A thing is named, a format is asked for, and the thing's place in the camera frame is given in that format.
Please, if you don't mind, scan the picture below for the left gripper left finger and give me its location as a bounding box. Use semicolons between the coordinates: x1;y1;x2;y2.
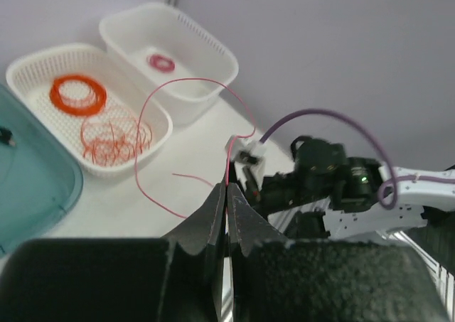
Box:
1;184;227;321

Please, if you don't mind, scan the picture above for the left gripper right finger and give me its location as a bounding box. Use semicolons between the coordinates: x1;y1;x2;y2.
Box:
226;183;448;321

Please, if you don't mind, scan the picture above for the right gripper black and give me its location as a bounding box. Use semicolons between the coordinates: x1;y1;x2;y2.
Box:
245;168;320;215

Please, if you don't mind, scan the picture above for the thin pink wire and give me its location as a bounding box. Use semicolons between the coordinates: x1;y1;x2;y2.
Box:
134;78;257;220

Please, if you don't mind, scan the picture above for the thin red wire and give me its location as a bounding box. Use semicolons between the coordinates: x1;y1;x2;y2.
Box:
80;115;154;168

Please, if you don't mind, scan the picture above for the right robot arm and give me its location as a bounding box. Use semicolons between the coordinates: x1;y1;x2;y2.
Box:
239;136;454;240

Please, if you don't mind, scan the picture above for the white deep plastic tub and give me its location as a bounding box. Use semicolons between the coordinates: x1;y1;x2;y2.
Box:
99;2;239;126

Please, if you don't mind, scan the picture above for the teal plastic tray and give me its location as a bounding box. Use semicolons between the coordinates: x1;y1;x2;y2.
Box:
1;87;84;257

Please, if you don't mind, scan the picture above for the white perforated basket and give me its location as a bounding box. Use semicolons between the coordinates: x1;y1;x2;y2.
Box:
6;43;173;177

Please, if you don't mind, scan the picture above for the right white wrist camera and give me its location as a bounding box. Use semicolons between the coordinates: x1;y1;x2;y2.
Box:
225;135;266;189

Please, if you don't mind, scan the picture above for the pink wire coil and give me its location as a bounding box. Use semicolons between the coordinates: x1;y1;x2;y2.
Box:
146;53;176;73

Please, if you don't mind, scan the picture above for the orange wire coil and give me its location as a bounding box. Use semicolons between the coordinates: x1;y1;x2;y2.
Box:
48;73;107;118

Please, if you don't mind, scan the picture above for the black USB cable in tray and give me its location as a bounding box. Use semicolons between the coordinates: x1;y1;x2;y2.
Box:
0;126;17;149

